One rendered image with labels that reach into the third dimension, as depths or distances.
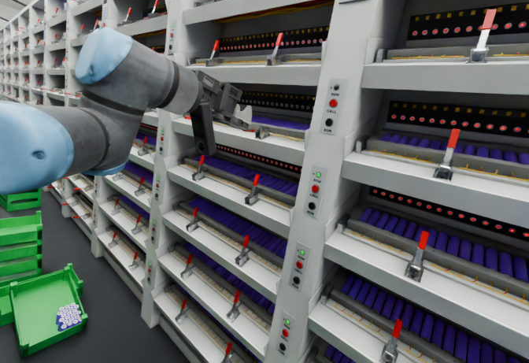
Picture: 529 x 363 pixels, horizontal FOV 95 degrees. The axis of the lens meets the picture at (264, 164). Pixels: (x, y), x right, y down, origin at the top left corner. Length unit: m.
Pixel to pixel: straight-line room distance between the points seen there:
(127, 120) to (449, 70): 0.55
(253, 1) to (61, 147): 0.64
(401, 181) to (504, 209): 0.15
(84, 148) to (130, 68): 0.14
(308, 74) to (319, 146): 0.18
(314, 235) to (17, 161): 0.53
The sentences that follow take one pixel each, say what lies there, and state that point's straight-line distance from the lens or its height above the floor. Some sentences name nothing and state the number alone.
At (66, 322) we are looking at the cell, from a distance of 1.44.
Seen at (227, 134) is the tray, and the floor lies 0.95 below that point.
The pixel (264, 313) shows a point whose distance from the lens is 0.92.
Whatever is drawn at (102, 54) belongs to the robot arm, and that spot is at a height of 1.05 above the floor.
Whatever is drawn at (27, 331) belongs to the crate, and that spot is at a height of 0.03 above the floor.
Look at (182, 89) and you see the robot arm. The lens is 0.47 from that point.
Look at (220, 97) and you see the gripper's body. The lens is 0.55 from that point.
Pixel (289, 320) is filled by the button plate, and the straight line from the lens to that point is 0.75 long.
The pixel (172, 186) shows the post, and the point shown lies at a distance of 1.10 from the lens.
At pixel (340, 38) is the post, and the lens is 0.62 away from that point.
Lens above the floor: 1.00
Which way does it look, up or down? 10 degrees down
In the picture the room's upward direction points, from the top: 10 degrees clockwise
